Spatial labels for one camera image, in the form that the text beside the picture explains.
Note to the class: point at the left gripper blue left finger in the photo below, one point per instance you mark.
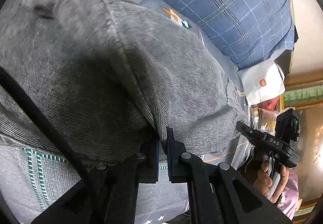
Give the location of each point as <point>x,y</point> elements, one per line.
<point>110,194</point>

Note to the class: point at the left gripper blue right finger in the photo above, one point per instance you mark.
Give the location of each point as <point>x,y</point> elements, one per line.
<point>217,194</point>

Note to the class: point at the grey denim pants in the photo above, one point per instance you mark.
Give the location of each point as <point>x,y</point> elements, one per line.
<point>111,74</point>

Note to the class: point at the pink grey garment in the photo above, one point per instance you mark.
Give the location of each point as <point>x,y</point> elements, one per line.
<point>289,197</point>

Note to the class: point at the red plastic bag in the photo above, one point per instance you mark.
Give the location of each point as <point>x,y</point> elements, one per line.
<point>268,104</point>

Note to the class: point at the white paper shopping bag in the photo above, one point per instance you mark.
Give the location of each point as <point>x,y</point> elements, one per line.
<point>262,82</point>

